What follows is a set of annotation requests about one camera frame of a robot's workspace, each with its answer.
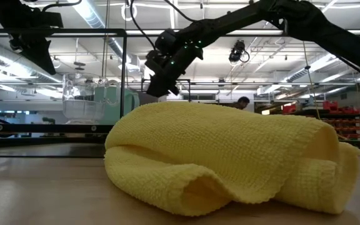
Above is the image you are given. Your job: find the black overhead camera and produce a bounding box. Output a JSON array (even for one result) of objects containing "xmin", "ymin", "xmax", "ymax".
[{"xmin": 228, "ymin": 39, "xmax": 251, "ymax": 65}]

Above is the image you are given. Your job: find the yellow microfibre cloth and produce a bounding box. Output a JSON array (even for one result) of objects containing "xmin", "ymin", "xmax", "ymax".
[{"xmin": 104, "ymin": 101, "xmax": 360, "ymax": 217}]

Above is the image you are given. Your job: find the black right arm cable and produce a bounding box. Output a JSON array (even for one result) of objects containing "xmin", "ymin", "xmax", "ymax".
[{"xmin": 336, "ymin": 56, "xmax": 360, "ymax": 88}]

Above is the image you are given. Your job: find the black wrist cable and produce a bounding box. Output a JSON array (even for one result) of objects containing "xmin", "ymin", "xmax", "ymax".
[{"xmin": 129, "ymin": 0, "xmax": 158, "ymax": 51}]

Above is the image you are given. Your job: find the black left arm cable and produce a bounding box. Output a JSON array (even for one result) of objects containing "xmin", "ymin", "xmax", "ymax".
[{"xmin": 41, "ymin": 0, "xmax": 83, "ymax": 13}]

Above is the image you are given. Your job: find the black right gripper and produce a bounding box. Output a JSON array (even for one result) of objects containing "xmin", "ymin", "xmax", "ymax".
[{"xmin": 144, "ymin": 27, "xmax": 204, "ymax": 98}]

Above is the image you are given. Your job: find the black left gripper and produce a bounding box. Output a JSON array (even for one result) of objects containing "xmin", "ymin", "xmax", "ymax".
[{"xmin": 9, "ymin": 31, "xmax": 58, "ymax": 76}]

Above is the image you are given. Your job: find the teal plastic mug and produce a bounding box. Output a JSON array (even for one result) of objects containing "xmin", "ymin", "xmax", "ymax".
[{"xmin": 94, "ymin": 84, "xmax": 141, "ymax": 125}]

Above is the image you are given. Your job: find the silver ventilation duct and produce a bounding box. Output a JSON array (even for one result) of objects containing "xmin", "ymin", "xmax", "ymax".
[
  {"xmin": 73, "ymin": 0, "xmax": 137, "ymax": 73},
  {"xmin": 0, "ymin": 40, "xmax": 63, "ymax": 94}
]

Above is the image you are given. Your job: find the person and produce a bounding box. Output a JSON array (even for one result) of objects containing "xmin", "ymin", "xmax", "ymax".
[{"xmin": 222, "ymin": 96, "xmax": 251, "ymax": 111}]

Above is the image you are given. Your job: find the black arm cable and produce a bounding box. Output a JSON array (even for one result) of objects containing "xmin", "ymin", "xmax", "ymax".
[
  {"xmin": 41, "ymin": 0, "xmax": 83, "ymax": 13},
  {"xmin": 336, "ymin": 56, "xmax": 360, "ymax": 88}
]

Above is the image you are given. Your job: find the storage rack with bins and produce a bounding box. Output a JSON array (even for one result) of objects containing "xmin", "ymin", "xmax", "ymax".
[{"xmin": 319, "ymin": 109, "xmax": 360, "ymax": 140}]

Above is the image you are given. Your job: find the red storage bin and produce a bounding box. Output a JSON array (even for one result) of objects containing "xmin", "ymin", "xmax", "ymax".
[
  {"xmin": 337, "ymin": 106, "xmax": 360, "ymax": 115},
  {"xmin": 322, "ymin": 100, "xmax": 339, "ymax": 111},
  {"xmin": 281, "ymin": 104, "xmax": 298, "ymax": 114}
]

